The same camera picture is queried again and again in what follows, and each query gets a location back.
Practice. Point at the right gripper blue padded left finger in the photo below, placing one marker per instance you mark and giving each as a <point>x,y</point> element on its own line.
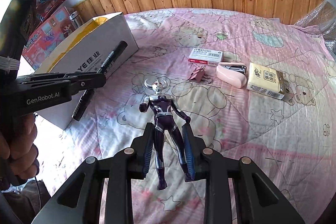
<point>148,147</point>

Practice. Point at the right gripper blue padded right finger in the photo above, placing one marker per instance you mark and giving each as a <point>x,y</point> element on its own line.
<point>188,138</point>

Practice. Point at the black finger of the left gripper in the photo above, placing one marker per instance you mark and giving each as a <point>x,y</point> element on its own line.
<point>89,80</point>

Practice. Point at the black marker pen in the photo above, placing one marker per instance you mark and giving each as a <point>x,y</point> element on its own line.
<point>98,81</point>

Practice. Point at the purple Ultraman figure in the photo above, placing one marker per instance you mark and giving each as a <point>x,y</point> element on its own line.
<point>162,106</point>

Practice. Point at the pink stapler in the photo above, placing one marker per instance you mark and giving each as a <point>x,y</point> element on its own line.
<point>232,73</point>

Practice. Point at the person's left hand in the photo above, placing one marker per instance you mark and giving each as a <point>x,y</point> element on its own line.
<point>22,149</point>

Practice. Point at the white cardboard box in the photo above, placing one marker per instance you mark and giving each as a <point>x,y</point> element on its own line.
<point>87,48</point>

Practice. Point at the pink toy washing machine box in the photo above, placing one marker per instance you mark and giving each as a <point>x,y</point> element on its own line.
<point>47,37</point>

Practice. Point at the steel glass bottle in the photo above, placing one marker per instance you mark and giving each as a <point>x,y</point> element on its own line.
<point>76,19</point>

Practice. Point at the pink binder clip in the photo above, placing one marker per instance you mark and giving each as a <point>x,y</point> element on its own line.
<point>199,75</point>

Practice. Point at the pink bear bedsheet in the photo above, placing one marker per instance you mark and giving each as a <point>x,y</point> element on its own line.
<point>292,140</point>

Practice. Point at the white red staples box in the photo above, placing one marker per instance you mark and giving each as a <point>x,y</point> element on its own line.
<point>205,57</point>

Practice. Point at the yellow tissue pack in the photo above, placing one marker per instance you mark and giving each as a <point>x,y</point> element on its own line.
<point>265,80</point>

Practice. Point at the clear bubble wrap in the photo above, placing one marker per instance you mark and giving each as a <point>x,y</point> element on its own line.
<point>323,16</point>

